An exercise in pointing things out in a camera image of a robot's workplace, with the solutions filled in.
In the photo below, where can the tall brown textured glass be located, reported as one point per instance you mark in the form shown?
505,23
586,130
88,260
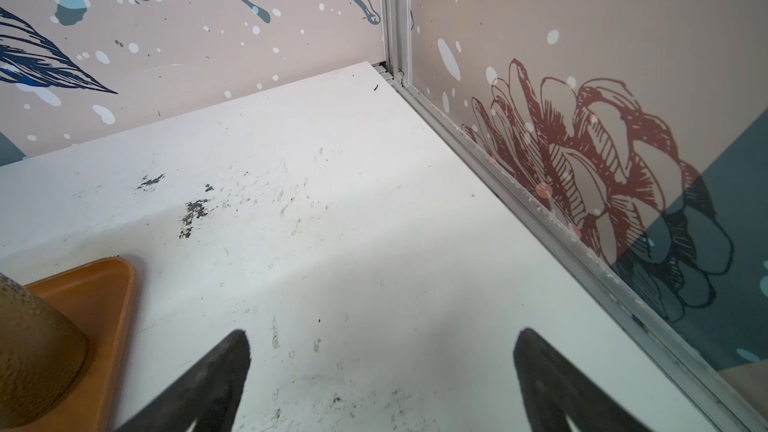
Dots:
42,355

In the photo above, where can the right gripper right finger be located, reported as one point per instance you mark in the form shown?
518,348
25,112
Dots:
557,396

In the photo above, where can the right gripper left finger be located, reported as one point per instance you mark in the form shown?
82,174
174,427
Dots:
206,397

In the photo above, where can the brown plastic tray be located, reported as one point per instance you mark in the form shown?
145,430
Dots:
99,298

